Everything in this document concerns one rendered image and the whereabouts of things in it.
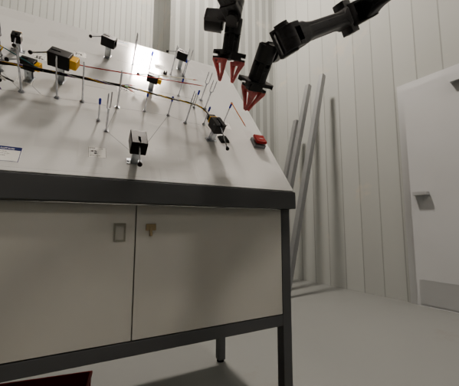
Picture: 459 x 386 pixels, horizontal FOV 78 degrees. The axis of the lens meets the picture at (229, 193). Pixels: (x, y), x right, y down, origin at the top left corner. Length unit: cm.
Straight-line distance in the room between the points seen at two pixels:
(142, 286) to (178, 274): 11
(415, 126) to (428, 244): 113
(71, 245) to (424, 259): 294
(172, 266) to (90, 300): 24
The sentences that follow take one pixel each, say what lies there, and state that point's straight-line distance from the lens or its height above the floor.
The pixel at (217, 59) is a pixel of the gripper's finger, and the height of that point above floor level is 131.
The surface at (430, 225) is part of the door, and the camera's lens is 321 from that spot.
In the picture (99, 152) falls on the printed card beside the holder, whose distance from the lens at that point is 96.
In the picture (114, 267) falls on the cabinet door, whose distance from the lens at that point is 91.
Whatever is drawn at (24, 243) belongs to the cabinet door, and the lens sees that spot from 91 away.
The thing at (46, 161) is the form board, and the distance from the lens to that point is 91.
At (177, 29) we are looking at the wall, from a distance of 426.
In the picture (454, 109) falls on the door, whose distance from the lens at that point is 329.
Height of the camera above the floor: 74
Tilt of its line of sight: 6 degrees up
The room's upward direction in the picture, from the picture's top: straight up
